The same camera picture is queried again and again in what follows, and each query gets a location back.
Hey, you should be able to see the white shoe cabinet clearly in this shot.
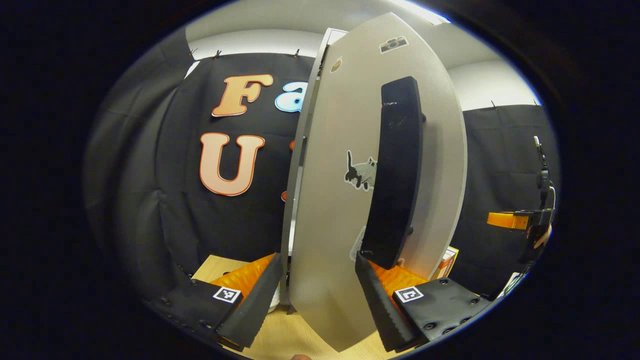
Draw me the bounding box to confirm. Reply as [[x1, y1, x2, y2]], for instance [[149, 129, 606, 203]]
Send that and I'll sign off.
[[279, 27, 351, 315]]

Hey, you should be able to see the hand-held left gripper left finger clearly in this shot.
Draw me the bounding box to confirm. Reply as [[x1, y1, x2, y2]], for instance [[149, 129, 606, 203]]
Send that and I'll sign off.
[[145, 252, 285, 351]]

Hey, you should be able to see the black padded door handle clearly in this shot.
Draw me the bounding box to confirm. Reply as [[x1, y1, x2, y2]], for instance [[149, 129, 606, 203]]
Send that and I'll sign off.
[[360, 76, 426, 271]]

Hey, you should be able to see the black backdrop cloth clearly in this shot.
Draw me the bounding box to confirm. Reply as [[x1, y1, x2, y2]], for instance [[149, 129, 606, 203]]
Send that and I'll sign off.
[[82, 30, 201, 301], [155, 50, 321, 266], [447, 104, 558, 301]]

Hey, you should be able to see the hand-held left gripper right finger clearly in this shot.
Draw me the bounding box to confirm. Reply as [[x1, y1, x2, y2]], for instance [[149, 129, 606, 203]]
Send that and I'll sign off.
[[355, 252, 493, 354]]

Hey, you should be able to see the white cabinet door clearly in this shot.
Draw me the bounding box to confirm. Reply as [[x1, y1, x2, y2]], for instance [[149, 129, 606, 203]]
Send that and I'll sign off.
[[281, 12, 468, 353]]

